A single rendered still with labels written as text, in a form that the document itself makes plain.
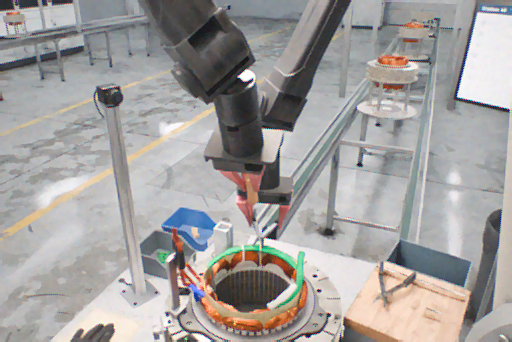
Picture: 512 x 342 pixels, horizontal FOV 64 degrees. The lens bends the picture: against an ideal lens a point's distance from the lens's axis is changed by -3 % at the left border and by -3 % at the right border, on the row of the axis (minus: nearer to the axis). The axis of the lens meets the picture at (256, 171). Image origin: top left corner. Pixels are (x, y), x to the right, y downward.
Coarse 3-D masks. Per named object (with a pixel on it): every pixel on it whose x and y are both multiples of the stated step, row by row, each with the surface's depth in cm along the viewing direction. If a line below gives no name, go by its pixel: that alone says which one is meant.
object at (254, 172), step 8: (216, 160) 58; (216, 168) 59; (224, 168) 59; (232, 168) 59; (240, 168) 58; (248, 168) 58; (256, 168) 58; (264, 168) 59; (248, 176) 59; (256, 176) 58; (256, 184) 62; (256, 192) 65
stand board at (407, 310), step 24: (384, 264) 90; (408, 288) 83; (456, 288) 83; (360, 312) 78; (384, 312) 77; (408, 312) 77; (456, 312) 77; (384, 336) 73; (408, 336) 72; (432, 336) 72; (456, 336) 72
